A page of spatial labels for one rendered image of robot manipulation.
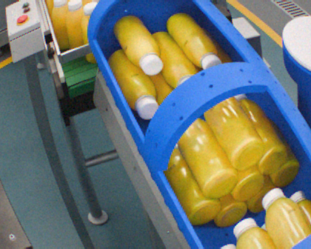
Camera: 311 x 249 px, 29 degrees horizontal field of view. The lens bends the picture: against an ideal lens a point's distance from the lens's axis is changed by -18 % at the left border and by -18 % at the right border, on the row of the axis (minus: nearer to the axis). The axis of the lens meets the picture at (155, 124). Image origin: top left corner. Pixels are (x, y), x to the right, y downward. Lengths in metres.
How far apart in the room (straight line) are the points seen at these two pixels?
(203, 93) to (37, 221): 1.60
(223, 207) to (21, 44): 0.72
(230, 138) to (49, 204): 1.61
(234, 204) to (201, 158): 0.11
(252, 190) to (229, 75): 0.21
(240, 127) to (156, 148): 0.14
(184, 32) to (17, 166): 1.59
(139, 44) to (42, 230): 1.33
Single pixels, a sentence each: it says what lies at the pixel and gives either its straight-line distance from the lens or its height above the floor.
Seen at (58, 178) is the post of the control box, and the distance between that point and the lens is 2.03.
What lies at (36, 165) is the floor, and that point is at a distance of 2.77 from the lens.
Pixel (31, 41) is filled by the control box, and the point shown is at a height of 1.04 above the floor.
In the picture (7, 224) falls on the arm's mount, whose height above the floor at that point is 1.10.
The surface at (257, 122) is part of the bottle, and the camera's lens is 1.13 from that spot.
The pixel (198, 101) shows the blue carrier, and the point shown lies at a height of 1.22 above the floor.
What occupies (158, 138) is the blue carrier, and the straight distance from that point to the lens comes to 1.07.
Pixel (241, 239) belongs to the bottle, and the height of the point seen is 1.11.
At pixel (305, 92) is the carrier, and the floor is 0.95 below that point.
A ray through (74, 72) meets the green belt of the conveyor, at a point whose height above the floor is 0.90.
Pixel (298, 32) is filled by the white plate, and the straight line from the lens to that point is 1.53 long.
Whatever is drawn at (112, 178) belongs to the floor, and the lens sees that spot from 2.64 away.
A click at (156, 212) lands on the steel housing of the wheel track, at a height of 0.87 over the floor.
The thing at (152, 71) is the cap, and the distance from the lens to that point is 1.31.
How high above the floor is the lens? 1.90
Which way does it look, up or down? 42 degrees down
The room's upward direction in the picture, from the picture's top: 9 degrees counter-clockwise
